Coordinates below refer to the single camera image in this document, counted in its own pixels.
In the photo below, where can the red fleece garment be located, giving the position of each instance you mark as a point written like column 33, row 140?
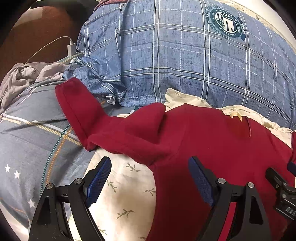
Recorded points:
column 237, row 149

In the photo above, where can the blue plaid pillow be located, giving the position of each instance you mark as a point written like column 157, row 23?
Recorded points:
column 134, row 51

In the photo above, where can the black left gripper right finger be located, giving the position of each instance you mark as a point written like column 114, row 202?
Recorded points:
column 274, row 178

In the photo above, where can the white phone charger plug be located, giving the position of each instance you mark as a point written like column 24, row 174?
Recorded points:
column 71, row 48

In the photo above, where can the grey crumpled cloth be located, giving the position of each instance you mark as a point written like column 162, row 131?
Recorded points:
column 21, row 76

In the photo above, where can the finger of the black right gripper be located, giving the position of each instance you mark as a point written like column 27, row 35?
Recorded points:
column 237, row 212

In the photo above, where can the brown wooden headboard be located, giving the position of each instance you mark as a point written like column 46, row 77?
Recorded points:
column 41, row 33

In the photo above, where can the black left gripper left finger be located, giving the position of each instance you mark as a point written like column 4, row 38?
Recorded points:
column 50, row 220

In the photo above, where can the cream leaf-print pillow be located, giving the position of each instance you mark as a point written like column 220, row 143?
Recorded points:
column 125, row 207

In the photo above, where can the grey patterned bed sheet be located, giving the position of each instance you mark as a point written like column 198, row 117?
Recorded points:
column 38, row 146

